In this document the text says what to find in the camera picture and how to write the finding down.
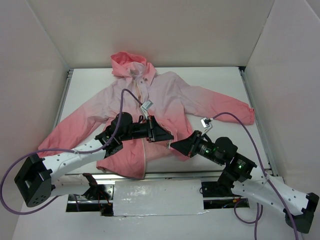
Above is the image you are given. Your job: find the pink hooded zip jacket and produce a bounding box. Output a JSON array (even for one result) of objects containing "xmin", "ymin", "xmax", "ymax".
[{"xmin": 37, "ymin": 51, "xmax": 255, "ymax": 180}]

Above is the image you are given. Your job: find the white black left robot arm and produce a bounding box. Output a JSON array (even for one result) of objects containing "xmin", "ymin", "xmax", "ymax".
[{"xmin": 14, "ymin": 112, "xmax": 174, "ymax": 208}]

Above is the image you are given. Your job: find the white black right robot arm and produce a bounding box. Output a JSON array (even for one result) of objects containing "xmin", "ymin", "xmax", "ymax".
[{"xmin": 170, "ymin": 130, "xmax": 320, "ymax": 234}]

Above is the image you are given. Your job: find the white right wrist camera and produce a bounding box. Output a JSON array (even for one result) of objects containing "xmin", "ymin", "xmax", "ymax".
[{"xmin": 200, "ymin": 117, "xmax": 214, "ymax": 136}]

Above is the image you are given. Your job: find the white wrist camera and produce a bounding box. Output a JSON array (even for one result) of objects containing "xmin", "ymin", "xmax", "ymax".
[
  {"xmin": 200, "ymin": 117, "xmax": 214, "ymax": 136},
  {"xmin": 140, "ymin": 100, "xmax": 153, "ymax": 119}
]

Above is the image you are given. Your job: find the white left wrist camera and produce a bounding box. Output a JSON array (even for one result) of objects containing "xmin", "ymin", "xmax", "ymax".
[{"xmin": 140, "ymin": 100, "xmax": 153, "ymax": 119}]

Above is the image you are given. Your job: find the aluminium right side rail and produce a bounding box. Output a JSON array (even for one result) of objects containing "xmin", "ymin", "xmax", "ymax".
[{"xmin": 237, "ymin": 66, "xmax": 279, "ymax": 177}]

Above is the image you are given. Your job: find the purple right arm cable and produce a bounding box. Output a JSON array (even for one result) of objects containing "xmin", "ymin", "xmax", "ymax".
[{"xmin": 211, "ymin": 112, "xmax": 302, "ymax": 240}]

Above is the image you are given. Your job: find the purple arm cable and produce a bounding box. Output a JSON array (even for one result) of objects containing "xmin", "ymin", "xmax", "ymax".
[
  {"xmin": 0, "ymin": 88, "xmax": 146, "ymax": 216},
  {"xmin": 211, "ymin": 112, "xmax": 302, "ymax": 240}
]

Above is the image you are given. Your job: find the aluminium table edge rail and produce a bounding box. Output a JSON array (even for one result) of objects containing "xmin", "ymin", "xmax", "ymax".
[{"xmin": 54, "ymin": 171, "xmax": 222, "ymax": 187}]

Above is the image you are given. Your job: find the aluminium left side rail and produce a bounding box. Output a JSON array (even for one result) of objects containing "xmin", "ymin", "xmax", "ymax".
[{"xmin": 53, "ymin": 69, "xmax": 74, "ymax": 128}]

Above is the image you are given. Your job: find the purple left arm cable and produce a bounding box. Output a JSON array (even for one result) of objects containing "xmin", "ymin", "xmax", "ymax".
[{"xmin": 0, "ymin": 88, "xmax": 146, "ymax": 216}]

